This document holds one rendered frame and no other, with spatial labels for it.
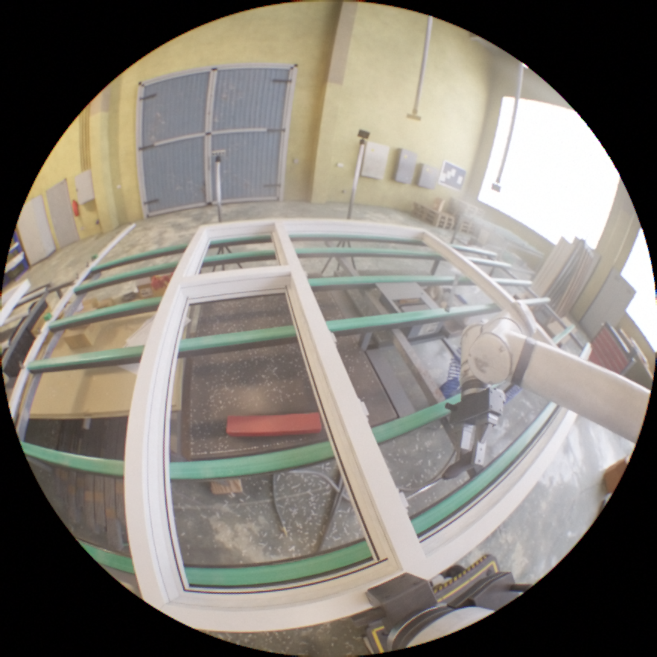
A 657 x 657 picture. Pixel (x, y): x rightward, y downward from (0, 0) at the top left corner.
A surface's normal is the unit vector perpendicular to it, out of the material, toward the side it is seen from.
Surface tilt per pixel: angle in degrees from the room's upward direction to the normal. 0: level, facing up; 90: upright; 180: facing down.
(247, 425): 0
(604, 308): 90
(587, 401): 84
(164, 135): 90
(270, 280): 90
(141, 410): 0
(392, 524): 0
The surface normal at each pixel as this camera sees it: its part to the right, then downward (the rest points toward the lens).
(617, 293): -0.95, 0.12
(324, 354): 0.13, -0.72
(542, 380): -0.82, 0.21
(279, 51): 0.30, 0.69
